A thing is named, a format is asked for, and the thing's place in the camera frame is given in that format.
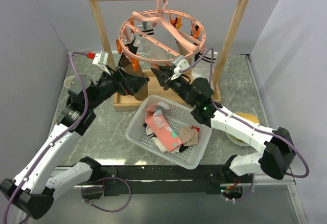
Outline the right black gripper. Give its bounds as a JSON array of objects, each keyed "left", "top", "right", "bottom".
[{"left": 151, "top": 65, "right": 196, "bottom": 107}]

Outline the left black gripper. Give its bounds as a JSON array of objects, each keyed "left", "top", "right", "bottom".
[{"left": 86, "top": 64, "right": 149, "bottom": 110}]

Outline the wooden hanger rack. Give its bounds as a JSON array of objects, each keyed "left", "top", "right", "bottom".
[{"left": 86, "top": 0, "right": 252, "bottom": 111}]

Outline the brown sock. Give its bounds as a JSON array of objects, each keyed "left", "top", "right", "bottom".
[{"left": 131, "top": 64, "right": 150, "bottom": 101}]

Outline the white plastic basket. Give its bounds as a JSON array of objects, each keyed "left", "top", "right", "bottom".
[{"left": 126, "top": 95, "right": 212, "bottom": 170}]

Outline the pink round clip hanger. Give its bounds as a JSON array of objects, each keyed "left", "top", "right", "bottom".
[{"left": 116, "top": 0, "right": 206, "bottom": 71}]

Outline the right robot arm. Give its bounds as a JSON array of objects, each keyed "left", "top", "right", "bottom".
[{"left": 151, "top": 66, "right": 295, "bottom": 183}]

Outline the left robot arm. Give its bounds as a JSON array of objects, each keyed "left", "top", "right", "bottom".
[{"left": 1, "top": 68, "right": 149, "bottom": 219}]

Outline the pile of socks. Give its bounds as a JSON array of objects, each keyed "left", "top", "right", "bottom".
[{"left": 144, "top": 101, "right": 200, "bottom": 153}]

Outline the light blue mug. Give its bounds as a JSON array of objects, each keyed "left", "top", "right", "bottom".
[{"left": 63, "top": 75, "right": 76, "bottom": 88}]

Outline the yellow bowl on plate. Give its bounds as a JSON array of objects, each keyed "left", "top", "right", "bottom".
[{"left": 225, "top": 112, "right": 260, "bottom": 147}]

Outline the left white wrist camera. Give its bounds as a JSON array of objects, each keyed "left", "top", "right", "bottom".
[{"left": 92, "top": 51, "right": 111, "bottom": 75}]

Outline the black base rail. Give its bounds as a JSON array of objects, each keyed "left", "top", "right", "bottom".
[{"left": 80, "top": 165, "right": 252, "bottom": 196}]

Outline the aluminium frame rail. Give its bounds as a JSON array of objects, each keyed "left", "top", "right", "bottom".
[{"left": 24, "top": 164, "right": 297, "bottom": 189}]

